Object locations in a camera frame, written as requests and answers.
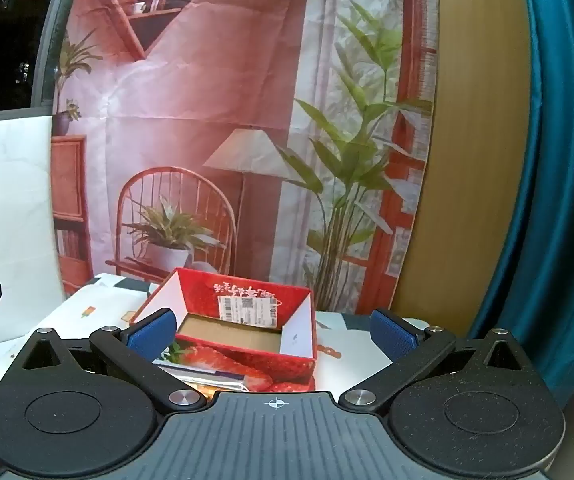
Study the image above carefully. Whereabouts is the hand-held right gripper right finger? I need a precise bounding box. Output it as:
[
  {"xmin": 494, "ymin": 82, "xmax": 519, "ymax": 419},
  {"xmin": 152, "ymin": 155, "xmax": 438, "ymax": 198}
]
[{"xmin": 339, "ymin": 308, "xmax": 532, "ymax": 416}]

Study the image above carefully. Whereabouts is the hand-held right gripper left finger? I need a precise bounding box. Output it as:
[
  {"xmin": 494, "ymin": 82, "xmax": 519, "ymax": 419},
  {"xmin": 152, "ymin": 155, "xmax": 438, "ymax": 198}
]
[{"xmin": 17, "ymin": 308, "xmax": 207, "ymax": 417}]

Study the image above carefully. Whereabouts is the silver foil snack bag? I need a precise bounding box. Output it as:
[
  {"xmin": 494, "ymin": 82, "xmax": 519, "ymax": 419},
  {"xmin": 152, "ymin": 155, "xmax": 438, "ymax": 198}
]
[{"xmin": 154, "ymin": 360, "xmax": 268, "ymax": 395}]

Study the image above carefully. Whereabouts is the red strawberry print cardboard box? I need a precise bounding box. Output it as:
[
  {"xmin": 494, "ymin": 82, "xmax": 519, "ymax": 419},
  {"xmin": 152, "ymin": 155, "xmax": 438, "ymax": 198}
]
[{"xmin": 131, "ymin": 267, "xmax": 317, "ymax": 395}]

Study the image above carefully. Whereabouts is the white marble pattern board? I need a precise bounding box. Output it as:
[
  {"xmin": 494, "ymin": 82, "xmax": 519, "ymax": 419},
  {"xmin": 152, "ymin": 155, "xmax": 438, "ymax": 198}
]
[{"xmin": 0, "ymin": 114, "xmax": 68, "ymax": 356}]

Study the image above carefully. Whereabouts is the teal curtain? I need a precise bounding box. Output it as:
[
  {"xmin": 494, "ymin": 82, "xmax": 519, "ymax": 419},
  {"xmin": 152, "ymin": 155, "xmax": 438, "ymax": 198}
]
[{"xmin": 467, "ymin": 0, "xmax": 574, "ymax": 411}]

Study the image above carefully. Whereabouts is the room scene wall poster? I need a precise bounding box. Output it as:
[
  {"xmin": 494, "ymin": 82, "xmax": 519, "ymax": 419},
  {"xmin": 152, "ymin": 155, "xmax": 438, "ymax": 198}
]
[{"xmin": 50, "ymin": 0, "xmax": 440, "ymax": 313}]

